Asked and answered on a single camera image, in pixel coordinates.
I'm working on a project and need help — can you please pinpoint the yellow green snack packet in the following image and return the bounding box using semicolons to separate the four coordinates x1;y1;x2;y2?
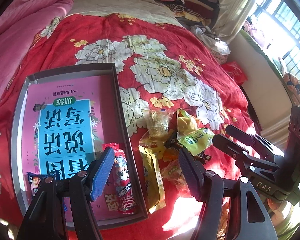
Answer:
176;109;215;156

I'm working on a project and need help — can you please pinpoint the red panda snack packet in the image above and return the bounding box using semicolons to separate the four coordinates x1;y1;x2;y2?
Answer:
102;142;137;215

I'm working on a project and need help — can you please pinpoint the yellow wafer stick packet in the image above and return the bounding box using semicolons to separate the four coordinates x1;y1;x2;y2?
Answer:
139;146;166;214

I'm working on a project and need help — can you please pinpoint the clear meat floss cake packet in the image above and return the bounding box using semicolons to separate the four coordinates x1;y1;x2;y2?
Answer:
145;110;172;139

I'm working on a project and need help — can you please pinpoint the blue oreo snack packet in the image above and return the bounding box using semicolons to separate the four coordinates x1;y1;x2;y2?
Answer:
27;172;48;198

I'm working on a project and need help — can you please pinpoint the clear walnut pastry packet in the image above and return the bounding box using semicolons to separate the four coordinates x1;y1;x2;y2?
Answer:
160;159;189;193

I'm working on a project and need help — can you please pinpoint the snickers bar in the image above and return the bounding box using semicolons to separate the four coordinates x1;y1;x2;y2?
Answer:
164;134;212;164

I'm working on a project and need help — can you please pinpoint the grey tray with pink book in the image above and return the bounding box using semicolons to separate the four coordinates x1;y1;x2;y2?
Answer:
11;63;148;229

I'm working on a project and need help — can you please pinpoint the red plastic bag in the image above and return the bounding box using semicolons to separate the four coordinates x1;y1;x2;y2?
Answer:
221;61;248;86

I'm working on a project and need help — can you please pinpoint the red floral quilt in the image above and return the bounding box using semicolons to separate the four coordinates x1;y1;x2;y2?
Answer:
0;13;255;226

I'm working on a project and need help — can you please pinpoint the window with bars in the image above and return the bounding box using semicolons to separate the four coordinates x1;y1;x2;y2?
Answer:
247;0;300;81

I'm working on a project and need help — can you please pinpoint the beige curtain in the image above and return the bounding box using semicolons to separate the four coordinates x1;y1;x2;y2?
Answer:
212;0;256;43

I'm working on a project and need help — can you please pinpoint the folded clothes pile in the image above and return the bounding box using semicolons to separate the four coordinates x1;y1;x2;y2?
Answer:
159;0;219;29

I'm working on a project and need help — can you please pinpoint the beige bed sheet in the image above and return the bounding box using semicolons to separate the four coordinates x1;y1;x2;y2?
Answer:
67;0;181;26

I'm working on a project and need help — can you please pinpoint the pink blanket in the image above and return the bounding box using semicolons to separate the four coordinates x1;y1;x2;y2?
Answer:
0;0;74;98

